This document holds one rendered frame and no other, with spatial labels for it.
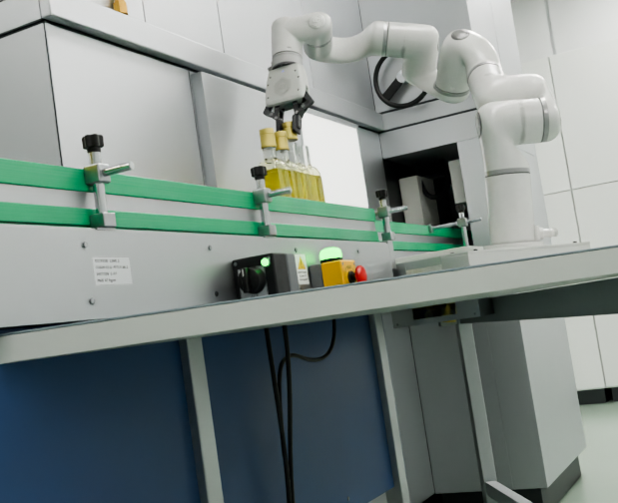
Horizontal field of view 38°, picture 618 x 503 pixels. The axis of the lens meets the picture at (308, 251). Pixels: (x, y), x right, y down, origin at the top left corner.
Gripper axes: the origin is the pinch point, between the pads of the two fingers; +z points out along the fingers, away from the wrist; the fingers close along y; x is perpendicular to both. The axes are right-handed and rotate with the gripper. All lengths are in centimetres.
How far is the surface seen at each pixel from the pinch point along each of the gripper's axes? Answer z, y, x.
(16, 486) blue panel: 88, 12, -92
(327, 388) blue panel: 66, 13, -11
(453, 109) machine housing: -41, 14, 90
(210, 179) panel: 15.2, -13.7, -13.1
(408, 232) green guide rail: 8, 5, 63
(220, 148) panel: 7.3, -12.0, -11.5
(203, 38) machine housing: -20.9, -14.9, -14.5
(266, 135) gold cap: 7.3, 0.4, -11.9
